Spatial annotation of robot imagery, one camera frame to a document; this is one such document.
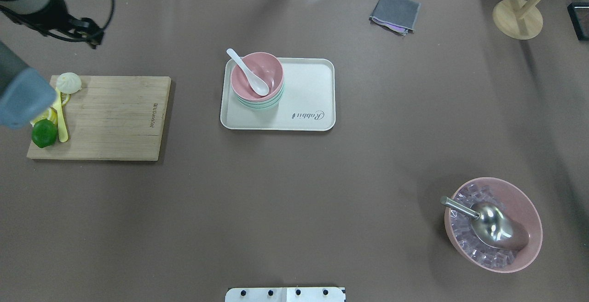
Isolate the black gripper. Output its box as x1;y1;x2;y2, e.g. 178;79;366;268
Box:
18;0;104;50

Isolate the white ceramic spoon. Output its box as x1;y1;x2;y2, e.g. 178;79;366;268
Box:
226;48;270;96

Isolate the small pink bowl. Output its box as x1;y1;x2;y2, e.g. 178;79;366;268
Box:
230;52;284;101

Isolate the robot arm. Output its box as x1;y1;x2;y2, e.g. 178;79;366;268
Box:
0;0;106;129

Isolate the yellow plastic spoon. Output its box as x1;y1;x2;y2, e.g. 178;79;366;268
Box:
51;89;69;143

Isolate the upper green bowl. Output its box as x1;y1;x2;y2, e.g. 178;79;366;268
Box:
233;87;285;109

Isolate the large pink ice bowl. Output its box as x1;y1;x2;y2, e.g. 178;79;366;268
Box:
440;177;543;274

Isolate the white steamed bun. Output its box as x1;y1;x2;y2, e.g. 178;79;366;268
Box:
56;72;82;94

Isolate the lemon slice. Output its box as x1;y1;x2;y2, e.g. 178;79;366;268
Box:
58;92;71;106
29;107;58;126

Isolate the wooden cutting board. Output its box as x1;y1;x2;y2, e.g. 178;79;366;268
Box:
27;75;171;161

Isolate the green lime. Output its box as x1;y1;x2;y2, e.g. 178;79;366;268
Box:
31;119;58;148

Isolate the cream serving tray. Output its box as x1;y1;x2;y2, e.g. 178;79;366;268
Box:
219;58;336;131

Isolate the grey folded cloth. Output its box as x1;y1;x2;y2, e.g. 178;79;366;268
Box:
370;0;421;35

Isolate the wooden mug tree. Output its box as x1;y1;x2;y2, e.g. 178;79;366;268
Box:
492;0;543;40

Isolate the metal ice scoop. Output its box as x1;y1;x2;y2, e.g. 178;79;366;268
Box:
440;196;530;251

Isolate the white camera post base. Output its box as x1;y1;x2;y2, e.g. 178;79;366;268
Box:
225;286;346;302

